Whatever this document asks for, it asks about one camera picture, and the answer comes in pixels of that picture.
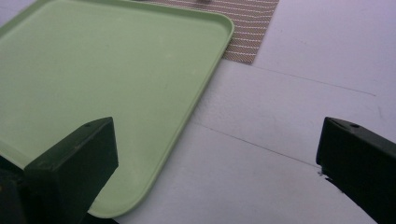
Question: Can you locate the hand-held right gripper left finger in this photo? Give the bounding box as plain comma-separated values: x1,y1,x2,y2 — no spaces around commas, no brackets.
21,116,120,224

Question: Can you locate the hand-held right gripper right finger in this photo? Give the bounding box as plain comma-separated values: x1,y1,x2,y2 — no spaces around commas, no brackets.
315,116,396,224

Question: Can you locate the light green plastic tray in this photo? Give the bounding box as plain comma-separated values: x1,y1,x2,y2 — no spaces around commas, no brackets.
0,0,235,219

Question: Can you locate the brown striped woven placemat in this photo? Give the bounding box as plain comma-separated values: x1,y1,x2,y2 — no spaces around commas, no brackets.
132,0,280,65

